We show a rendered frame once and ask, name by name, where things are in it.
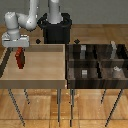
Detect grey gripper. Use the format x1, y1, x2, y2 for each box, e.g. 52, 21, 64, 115
1, 32, 32, 48

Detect small grey cube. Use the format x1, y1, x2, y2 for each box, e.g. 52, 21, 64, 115
81, 69, 89, 78

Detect slim grey bottle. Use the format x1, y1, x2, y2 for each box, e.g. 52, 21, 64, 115
110, 40, 118, 60

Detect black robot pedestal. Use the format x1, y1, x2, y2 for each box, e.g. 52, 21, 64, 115
36, 12, 73, 45

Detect light wooden bin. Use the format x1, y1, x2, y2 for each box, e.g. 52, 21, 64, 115
0, 43, 68, 90

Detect tall grey carton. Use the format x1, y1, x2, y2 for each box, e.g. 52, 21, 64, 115
79, 45, 87, 60

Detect thin metal table leg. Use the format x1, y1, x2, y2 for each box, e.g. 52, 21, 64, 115
104, 88, 123, 128
6, 88, 26, 128
100, 88, 108, 105
56, 88, 62, 123
68, 88, 75, 128
22, 88, 31, 105

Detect small grey can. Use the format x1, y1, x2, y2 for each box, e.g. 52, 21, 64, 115
112, 65, 122, 79

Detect dark wooden compartment bin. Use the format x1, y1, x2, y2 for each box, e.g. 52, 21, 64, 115
65, 42, 128, 91

